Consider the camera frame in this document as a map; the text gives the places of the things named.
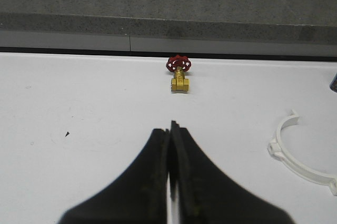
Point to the black cylindrical capacitor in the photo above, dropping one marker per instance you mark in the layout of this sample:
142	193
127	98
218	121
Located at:
333	84

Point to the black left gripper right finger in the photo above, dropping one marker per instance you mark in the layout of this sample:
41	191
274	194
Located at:
207	195

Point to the grey stone counter ledge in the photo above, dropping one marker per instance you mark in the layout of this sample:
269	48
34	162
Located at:
271	27

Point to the brass valve with red handwheel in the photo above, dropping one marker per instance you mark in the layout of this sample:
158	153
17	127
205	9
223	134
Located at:
179	65

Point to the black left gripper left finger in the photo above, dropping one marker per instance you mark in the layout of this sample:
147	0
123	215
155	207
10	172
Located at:
138	195

